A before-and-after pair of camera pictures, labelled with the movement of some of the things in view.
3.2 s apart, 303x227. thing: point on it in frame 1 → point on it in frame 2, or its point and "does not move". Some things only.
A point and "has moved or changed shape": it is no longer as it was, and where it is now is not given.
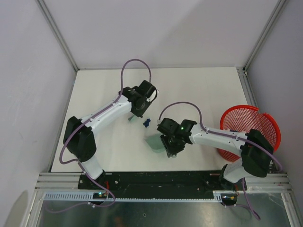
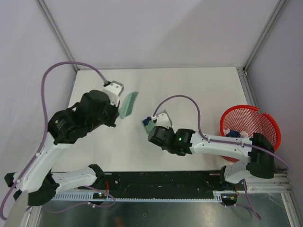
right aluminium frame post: [262, 36] does not move
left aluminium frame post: [57, 32] does not move
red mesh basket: [243, 118] does not move
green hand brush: [133, 118] has moved or changed shape
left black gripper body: [139, 112] → [108, 118]
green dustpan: [155, 143] → [152, 124]
